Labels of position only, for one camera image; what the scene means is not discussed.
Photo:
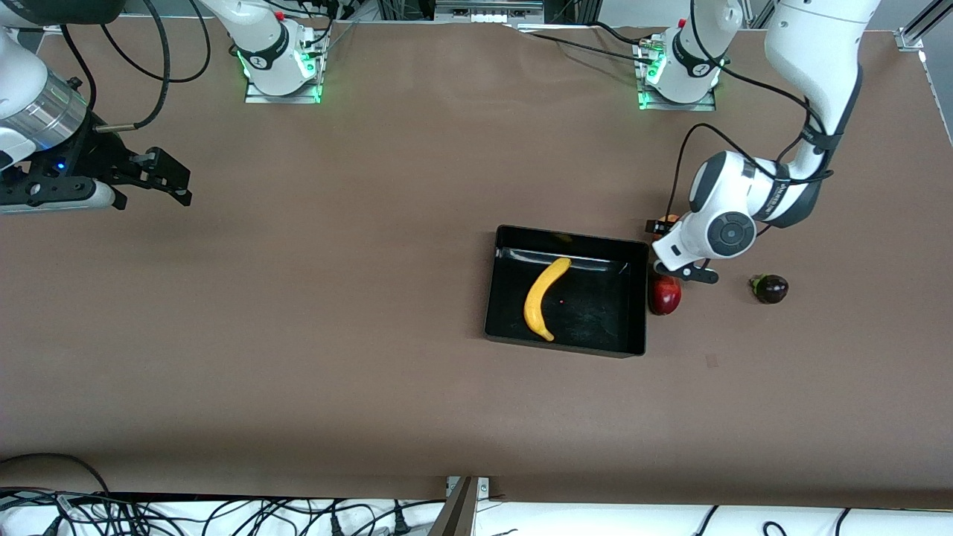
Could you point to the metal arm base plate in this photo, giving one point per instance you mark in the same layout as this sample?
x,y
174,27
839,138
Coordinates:
x,y
283,98
677,106

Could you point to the metal mount post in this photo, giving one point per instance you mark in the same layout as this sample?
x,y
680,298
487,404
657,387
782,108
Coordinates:
x,y
456,514

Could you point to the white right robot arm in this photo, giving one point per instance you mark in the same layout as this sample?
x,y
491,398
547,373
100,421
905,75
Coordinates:
x,y
260,33

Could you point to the yellow banana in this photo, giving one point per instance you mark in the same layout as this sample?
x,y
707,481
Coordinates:
x,y
536,298

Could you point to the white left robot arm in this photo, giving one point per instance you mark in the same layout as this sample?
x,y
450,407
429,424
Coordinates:
x,y
730,193

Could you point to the red yellow mango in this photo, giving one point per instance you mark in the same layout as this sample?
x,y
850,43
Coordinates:
x,y
665,299

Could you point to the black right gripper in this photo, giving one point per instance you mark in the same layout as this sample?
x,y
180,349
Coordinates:
x,y
95,157

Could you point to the dark purple eggplant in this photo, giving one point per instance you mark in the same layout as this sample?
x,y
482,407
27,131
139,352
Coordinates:
x,y
773,289

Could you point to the black plastic box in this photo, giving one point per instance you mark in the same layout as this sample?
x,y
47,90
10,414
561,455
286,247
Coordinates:
x,y
588,313

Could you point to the grey power strip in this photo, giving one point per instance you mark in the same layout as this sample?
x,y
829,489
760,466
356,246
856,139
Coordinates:
x,y
488,11

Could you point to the aluminium frame bracket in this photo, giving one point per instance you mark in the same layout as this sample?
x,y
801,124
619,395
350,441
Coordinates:
x,y
912,39

